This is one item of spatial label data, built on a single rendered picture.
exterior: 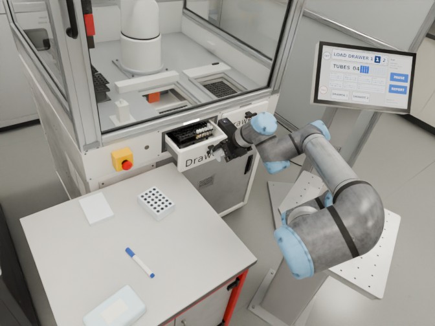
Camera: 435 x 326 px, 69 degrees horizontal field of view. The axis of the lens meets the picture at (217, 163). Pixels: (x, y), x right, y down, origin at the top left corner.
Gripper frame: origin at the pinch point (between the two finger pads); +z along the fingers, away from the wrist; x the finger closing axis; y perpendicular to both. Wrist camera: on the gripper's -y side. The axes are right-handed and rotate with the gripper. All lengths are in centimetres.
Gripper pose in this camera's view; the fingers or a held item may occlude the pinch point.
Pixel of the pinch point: (215, 149)
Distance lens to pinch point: 127.9
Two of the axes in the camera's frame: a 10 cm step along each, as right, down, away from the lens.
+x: 8.0, -3.2, 5.1
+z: -4.4, 2.7, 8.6
